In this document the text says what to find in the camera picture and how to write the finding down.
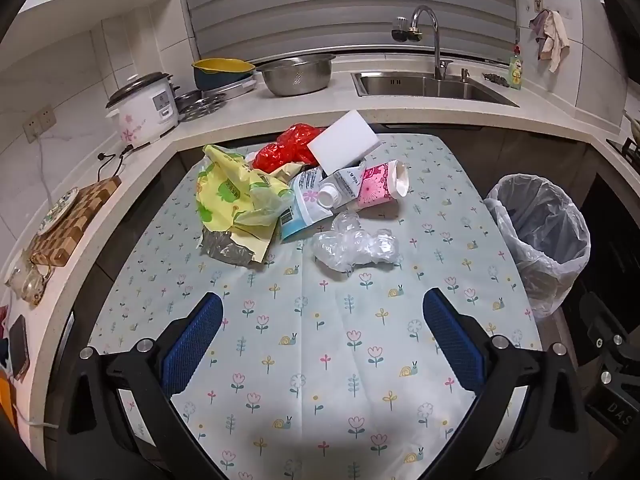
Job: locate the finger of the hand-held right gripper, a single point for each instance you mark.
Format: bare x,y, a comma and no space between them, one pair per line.
600,320

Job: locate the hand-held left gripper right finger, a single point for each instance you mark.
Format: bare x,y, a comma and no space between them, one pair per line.
452,345

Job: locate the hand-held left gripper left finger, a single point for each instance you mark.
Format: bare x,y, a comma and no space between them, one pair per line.
192,345

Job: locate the trash bin with white liner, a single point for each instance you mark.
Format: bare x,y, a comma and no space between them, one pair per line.
540,265

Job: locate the silver grey wrapper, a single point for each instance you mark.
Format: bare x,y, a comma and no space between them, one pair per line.
220,245

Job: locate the clear plastic wrap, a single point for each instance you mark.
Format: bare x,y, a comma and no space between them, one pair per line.
350,250

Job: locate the yellow green plastic bag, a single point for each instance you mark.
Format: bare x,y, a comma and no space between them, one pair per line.
225,195

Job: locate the white blue pouch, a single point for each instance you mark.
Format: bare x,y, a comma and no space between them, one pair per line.
300,215

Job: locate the pink floral paper cup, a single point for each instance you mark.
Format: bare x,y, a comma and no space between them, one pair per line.
377,187

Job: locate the white grey carton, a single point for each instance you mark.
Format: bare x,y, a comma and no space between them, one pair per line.
347,177

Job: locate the red plastic bag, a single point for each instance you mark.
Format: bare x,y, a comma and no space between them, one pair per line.
280,152

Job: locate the white foam block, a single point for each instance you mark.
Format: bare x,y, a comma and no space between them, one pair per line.
345,142

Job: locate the black built-in oven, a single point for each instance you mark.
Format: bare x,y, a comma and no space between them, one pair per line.
615,220

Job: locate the floral printed tablecloth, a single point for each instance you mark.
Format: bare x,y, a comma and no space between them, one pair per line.
325,360

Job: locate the checkered wooden cutting board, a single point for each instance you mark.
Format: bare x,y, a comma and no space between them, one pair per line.
85,210

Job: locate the black gas stove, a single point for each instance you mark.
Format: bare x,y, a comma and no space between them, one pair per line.
627,149

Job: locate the black phone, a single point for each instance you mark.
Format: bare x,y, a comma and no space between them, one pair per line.
17,342

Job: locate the glass teapot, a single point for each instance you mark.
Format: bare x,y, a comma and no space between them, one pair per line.
27,280

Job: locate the patterned plate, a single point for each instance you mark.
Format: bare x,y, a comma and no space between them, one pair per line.
57,210

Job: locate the cream frying pan with lid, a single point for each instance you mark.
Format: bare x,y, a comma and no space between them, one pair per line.
634,130

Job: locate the steel steamer rack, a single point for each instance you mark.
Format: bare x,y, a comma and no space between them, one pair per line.
197,106

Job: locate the white rice cooker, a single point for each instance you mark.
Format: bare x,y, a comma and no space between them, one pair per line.
145,110

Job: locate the steel tray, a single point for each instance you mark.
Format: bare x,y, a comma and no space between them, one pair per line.
235,91

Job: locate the steel sink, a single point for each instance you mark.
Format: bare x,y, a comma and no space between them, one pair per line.
425,87

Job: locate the green dish soap bottle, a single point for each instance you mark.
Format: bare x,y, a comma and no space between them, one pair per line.
516,72

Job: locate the dark scouring pad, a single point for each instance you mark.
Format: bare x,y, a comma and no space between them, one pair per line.
496,79

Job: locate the kitchen counter with cabinets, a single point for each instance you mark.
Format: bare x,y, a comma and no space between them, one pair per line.
310,110

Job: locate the yellow blue basin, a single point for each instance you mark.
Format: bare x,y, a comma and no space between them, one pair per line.
220,77

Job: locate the small metal sink dispenser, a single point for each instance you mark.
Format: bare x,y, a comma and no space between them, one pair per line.
465,74

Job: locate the cream hanging cloth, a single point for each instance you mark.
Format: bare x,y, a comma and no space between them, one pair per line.
556,42

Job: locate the steel colander bowl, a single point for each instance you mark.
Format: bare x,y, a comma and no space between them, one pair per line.
295,80

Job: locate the purple hanging cloth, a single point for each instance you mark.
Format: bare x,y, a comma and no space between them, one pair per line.
539,25

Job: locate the chrome faucet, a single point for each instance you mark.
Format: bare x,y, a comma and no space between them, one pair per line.
434,35

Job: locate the grey window blind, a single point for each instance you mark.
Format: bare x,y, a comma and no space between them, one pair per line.
325,5

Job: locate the white wall socket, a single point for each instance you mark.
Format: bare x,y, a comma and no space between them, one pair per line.
39,121

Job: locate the wall hook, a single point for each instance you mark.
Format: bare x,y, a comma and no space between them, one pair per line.
538,5

